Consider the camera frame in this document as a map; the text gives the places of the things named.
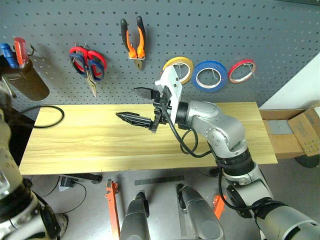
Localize small orange clamp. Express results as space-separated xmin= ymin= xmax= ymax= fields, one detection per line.
xmin=212 ymin=194 xmax=227 ymax=220

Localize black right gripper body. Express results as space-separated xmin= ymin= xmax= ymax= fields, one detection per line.
xmin=149 ymin=86 xmax=176 ymax=134

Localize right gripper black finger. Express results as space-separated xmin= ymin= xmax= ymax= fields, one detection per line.
xmin=115 ymin=111 xmax=153 ymax=131
xmin=131 ymin=86 xmax=154 ymax=101

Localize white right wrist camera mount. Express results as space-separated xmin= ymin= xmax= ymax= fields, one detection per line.
xmin=154 ymin=65 xmax=184 ymax=126

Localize dark handled scissors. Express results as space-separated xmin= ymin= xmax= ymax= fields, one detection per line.
xmin=68 ymin=52 xmax=105 ymax=98

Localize black power strip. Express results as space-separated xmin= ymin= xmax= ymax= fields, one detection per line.
xmin=58 ymin=175 xmax=80 ymax=192

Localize blue tape roll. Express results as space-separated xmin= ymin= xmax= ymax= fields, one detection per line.
xmin=191 ymin=59 xmax=228 ymax=93

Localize red handled screwdriver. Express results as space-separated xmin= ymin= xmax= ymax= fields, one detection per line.
xmin=12 ymin=37 xmax=30 ymax=69

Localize blue handled screwdriver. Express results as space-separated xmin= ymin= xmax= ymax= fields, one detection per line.
xmin=0 ymin=42 xmax=18 ymax=70

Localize red tape roll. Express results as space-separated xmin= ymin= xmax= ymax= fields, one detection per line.
xmin=227 ymin=59 xmax=257 ymax=85

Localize black power strip cable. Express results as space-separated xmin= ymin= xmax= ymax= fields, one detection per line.
xmin=32 ymin=182 xmax=88 ymax=215

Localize black round base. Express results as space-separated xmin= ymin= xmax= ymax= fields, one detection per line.
xmin=294 ymin=154 xmax=320 ymax=168

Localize long orange clamp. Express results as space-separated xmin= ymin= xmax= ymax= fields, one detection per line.
xmin=105 ymin=178 xmax=121 ymax=240

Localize dark grey floor tape strip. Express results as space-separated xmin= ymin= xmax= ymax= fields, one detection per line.
xmin=134 ymin=175 xmax=185 ymax=186

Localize black table leg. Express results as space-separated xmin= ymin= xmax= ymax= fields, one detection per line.
xmin=62 ymin=173 xmax=103 ymax=185

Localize orange black pliers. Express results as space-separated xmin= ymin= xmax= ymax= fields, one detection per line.
xmin=120 ymin=15 xmax=147 ymax=71

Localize printed cardboard box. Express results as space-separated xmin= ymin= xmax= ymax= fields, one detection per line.
xmin=287 ymin=101 xmax=320 ymax=158

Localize yellow tape roll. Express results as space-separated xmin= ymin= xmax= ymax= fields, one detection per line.
xmin=162 ymin=56 xmax=195 ymax=85

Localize grey foam sheet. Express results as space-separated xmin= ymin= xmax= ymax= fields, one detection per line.
xmin=267 ymin=119 xmax=294 ymax=136

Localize grey pegboard wall panel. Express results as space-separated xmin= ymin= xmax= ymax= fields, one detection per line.
xmin=0 ymin=0 xmax=320 ymax=122

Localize long flat cardboard box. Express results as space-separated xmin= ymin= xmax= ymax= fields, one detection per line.
xmin=259 ymin=109 xmax=311 ymax=160

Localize dark grey rounded shape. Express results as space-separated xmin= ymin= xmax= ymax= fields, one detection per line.
xmin=175 ymin=183 xmax=225 ymax=240
xmin=119 ymin=189 xmax=151 ymax=240

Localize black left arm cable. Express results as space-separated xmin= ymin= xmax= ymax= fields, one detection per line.
xmin=21 ymin=105 xmax=65 ymax=129

